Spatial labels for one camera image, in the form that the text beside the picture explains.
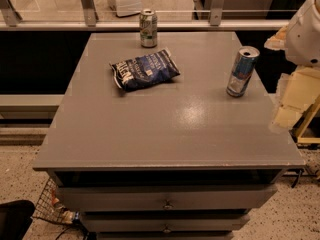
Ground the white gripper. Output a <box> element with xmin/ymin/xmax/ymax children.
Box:
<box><xmin>264</xmin><ymin>0</ymin><xmax>320</xmax><ymax>132</ymax></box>

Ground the blue silver redbull can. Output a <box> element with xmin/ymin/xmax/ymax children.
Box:
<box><xmin>226</xmin><ymin>46</ymin><xmax>260</xmax><ymax>97</ymax></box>

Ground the green white soda can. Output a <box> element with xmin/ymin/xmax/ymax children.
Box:
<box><xmin>139</xmin><ymin>9</ymin><xmax>157</xmax><ymax>48</ymax></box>

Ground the dark cabinet behind glass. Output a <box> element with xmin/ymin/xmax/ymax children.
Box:
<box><xmin>193</xmin><ymin>0</ymin><xmax>273</xmax><ymax>20</ymax></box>

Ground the grey drawer cabinet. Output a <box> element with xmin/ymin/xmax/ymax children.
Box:
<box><xmin>34</xmin><ymin>32</ymin><xmax>304</xmax><ymax>240</ymax></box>

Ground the dark blue chip bag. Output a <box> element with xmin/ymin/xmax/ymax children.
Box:
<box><xmin>110</xmin><ymin>49</ymin><xmax>180</xmax><ymax>92</ymax></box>

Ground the upper grey drawer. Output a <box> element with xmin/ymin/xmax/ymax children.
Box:
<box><xmin>56</xmin><ymin>184</ymin><xmax>277</xmax><ymax>212</ymax></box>

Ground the grey drawer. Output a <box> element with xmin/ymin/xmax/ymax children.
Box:
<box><xmin>56</xmin><ymin>184</ymin><xmax>277</xmax><ymax>212</ymax></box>
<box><xmin>81</xmin><ymin>213</ymin><xmax>249</xmax><ymax>233</ymax></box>

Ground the lower grey drawer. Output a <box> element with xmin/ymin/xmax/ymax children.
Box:
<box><xmin>81</xmin><ymin>213</ymin><xmax>249</xmax><ymax>233</ymax></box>

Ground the metal glass railing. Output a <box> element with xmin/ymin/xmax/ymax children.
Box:
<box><xmin>0</xmin><ymin>0</ymin><xmax>304</xmax><ymax>32</ymax></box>

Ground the black chair corner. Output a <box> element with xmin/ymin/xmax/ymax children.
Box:
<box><xmin>0</xmin><ymin>200</ymin><xmax>35</xmax><ymax>240</ymax></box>

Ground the yellow metal frame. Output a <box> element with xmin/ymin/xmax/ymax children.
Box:
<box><xmin>295</xmin><ymin>95</ymin><xmax>320</xmax><ymax>145</ymax></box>

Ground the wire mesh basket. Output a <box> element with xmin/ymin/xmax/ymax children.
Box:
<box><xmin>33</xmin><ymin>179</ymin><xmax>79</xmax><ymax>225</ymax></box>

